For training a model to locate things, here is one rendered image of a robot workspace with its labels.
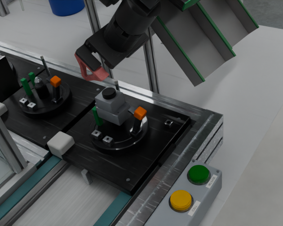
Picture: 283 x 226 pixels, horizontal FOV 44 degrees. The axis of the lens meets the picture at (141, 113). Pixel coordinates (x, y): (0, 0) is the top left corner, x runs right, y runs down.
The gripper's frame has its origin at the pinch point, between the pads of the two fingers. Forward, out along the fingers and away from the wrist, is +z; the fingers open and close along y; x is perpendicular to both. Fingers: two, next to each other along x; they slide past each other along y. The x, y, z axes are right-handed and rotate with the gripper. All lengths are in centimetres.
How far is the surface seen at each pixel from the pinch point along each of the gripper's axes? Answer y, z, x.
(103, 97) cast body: 1.8, 6.2, 4.7
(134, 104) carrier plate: -9.2, 16.5, 10.8
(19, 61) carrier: -10, 47, -25
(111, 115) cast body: 2.6, 7.9, 8.7
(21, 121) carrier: 9.4, 31.6, -6.5
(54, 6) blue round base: -52, 72, -43
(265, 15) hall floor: -234, 119, 40
